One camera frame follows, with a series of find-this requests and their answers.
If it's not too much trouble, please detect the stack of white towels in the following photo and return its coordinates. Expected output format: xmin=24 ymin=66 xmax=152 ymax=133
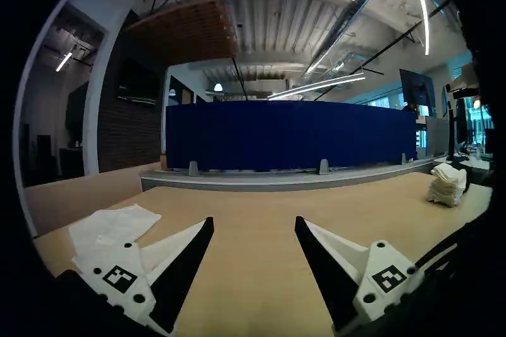
xmin=427 ymin=162 xmax=469 ymax=208

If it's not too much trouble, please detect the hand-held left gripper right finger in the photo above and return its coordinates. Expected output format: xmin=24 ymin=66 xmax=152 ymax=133
xmin=295 ymin=216 xmax=427 ymax=334

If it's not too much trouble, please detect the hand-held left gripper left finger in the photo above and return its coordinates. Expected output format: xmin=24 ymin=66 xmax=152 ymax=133
xmin=72 ymin=216 xmax=215 ymax=336

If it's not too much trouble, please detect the blue desk screen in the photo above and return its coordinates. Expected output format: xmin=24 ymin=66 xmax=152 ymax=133
xmin=140 ymin=100 xmax=450 ymax=192

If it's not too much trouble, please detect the black cable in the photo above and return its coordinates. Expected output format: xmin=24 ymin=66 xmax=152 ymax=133
xmin=414 ymin=216 xmax=488 ymax=274

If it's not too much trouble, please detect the white towel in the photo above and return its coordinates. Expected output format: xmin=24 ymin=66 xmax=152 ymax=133
xmin=68 ymin=204 xmax=163 ymax=273

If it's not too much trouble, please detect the black monitor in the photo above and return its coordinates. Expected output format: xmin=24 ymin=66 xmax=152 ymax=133
xmin=398 ymin=68 xmax=437 ymax=116

